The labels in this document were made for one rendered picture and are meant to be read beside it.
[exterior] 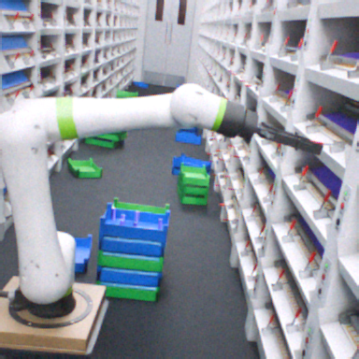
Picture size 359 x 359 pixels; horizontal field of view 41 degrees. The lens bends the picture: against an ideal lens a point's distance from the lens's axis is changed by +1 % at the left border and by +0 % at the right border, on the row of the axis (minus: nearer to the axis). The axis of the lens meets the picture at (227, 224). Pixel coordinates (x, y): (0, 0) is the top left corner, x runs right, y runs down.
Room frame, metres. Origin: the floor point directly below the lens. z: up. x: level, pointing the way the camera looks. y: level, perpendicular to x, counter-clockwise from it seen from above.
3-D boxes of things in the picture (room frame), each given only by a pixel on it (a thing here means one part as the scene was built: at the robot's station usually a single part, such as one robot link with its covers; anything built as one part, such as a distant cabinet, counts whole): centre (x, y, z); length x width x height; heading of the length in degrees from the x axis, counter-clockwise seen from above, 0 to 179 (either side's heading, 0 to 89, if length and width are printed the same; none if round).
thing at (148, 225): (2.05, 0.42, 0.36); 0.30 x 0.20 x 0.08; 97
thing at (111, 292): (2.05, 0.42, 0.04); 0.30 x 0.20 x 0.08; 97
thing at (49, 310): (1.30, 0.57, 0.36); 0.26 x 0.15 x 0.06; 95
